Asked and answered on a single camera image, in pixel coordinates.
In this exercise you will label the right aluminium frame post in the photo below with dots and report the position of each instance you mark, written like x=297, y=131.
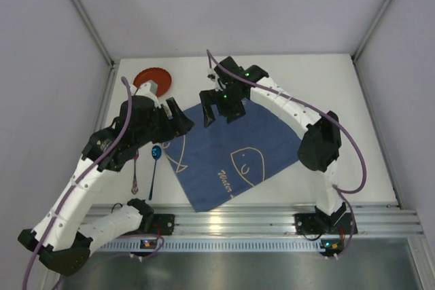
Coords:
x=370, y=31

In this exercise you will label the red round plate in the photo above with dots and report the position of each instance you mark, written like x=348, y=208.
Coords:
x=158, y=75

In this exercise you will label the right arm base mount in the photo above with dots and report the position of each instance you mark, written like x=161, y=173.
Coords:
x=319, y=223

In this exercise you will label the perforated cable duct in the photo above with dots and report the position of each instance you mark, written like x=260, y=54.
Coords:
x=213, y=245

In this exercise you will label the left aluminium frame post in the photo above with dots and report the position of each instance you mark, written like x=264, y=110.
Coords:
x=92, y=31

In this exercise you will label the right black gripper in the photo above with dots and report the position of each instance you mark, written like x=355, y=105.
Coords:
x=222, y=104

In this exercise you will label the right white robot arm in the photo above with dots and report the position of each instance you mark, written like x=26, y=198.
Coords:
x=320, y=136

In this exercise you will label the blue metallic spoon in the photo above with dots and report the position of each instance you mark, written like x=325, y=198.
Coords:
x=156, y=155

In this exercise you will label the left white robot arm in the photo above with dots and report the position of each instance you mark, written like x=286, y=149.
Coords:
x=61, y=241

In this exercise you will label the speckled ceramic cup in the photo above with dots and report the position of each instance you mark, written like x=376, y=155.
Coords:
x=153, y=88

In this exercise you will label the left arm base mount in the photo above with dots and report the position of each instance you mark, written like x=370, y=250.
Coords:
x=154, y=223

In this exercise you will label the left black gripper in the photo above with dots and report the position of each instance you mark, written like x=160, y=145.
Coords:
x=166, y=119

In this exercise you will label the aluminium frame post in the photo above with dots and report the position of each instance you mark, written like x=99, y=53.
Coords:
x=92, y=31
x=370, y=31

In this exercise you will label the blue embroidered cloth placemat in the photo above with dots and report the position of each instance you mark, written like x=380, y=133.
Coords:
x=217, y=163

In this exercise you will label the pink metallic fork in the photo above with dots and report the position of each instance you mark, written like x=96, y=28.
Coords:
x=135, y=188

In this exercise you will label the aluminium mounting rail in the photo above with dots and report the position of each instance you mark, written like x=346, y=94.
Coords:
x=278, y=220

